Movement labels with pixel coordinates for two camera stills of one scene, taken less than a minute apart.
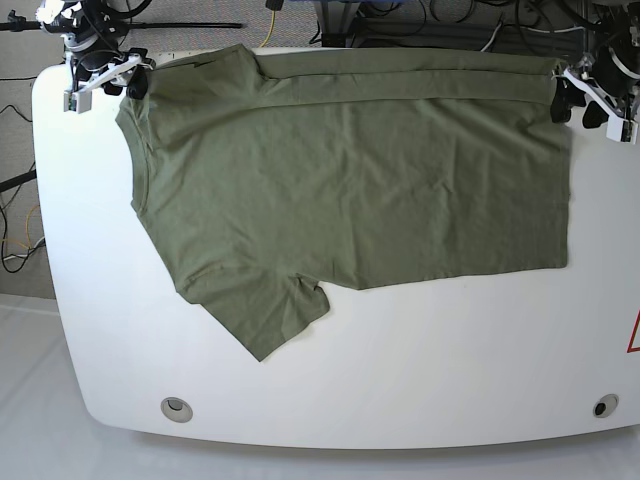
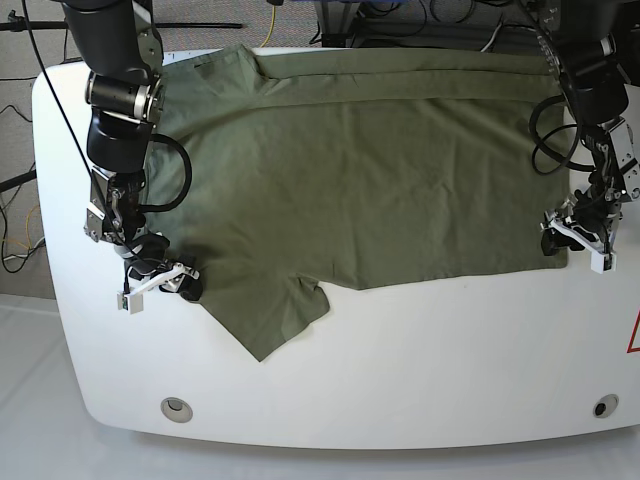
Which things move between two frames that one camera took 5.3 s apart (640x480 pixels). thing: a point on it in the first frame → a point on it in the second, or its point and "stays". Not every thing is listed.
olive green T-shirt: (356, 168) stays
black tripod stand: (16, 24) stays
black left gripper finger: (138, 84) → (192, 288)
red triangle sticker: (631, 348) stays
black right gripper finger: (566, 97) → (553, 240)
